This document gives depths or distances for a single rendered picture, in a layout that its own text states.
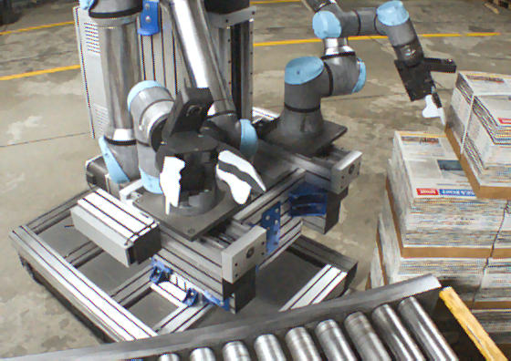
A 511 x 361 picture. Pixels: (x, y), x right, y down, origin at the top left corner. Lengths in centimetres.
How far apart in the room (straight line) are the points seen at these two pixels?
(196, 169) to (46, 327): 159
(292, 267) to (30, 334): 111
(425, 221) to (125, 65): 89
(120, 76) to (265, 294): 110
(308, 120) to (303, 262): 68
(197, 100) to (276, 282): 135
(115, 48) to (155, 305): 109
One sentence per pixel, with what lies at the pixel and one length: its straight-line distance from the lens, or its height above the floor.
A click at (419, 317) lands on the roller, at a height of 80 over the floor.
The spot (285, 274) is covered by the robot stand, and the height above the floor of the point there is 21.
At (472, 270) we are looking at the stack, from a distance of 162.
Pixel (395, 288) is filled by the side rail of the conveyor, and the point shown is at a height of 80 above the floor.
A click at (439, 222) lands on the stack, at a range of 145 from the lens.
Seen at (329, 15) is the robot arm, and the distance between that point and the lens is 134.
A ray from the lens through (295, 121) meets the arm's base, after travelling 157.
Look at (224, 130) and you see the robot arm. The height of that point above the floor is 115.
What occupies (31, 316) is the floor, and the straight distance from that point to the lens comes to 227.
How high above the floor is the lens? 159
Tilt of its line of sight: 33 degrees down
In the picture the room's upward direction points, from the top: straight up
